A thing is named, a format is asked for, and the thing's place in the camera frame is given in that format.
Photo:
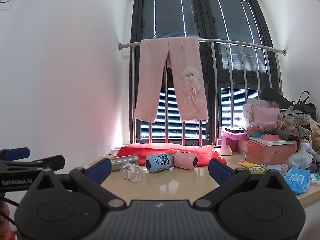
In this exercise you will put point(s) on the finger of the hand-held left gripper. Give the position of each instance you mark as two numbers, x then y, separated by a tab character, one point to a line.
17	153
51	162

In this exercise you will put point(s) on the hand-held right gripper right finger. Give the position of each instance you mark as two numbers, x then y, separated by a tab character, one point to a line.
220	169

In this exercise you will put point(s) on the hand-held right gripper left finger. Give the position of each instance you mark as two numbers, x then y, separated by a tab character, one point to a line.
99	169

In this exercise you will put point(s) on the stainless steel thermos cup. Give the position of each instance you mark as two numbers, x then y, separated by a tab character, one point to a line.
124	162

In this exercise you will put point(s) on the small pink shell-shaped dish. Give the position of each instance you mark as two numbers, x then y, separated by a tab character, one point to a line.
226	150

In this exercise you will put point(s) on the yellow tube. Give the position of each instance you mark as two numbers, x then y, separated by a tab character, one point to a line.
246	164

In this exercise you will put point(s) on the pink drawer box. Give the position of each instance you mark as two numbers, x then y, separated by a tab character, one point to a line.
233	140

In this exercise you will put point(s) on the clear plastic bottle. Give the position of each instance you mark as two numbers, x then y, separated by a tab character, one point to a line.
133	172

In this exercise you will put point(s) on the pink bottle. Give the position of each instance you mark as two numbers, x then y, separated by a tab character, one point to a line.
185	160

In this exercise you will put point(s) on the round green tin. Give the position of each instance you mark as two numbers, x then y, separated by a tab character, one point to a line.
258	169

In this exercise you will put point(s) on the flat black box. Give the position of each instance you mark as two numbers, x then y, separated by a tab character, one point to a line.
235	129

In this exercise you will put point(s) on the red cloth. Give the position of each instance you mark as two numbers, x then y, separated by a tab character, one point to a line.
140	152

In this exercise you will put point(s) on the large pink storage box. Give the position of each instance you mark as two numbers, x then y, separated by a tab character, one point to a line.
270	152

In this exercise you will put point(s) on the pale pink jar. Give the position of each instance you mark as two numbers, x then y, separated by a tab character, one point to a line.
278	168

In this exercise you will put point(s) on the crumpled clear plastic bag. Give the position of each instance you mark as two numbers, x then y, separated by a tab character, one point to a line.
262	128

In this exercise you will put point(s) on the blue printed bottle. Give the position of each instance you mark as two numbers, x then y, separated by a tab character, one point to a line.
160	162

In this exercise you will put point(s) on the stack of white boxes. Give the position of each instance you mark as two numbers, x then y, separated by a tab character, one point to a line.
248	110

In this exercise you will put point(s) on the pink cushion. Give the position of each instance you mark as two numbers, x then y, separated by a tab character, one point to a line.
266	113

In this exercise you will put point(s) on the blue wet wipes pack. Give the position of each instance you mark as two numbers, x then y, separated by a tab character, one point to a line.
297	180

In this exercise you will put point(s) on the white plastic bag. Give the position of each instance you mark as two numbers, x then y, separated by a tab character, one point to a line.
298	160

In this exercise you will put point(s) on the floral tote bag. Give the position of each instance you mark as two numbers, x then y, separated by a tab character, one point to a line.
300	123

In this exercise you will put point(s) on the pink pants with dog print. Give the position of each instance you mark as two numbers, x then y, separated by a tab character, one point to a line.
190	80

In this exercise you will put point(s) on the black handbag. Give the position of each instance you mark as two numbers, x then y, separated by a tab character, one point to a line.
306	106

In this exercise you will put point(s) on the metal window railing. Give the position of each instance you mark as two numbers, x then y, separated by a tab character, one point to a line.
235	45

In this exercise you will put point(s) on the dark framed window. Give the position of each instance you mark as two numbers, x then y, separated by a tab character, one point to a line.
230	17

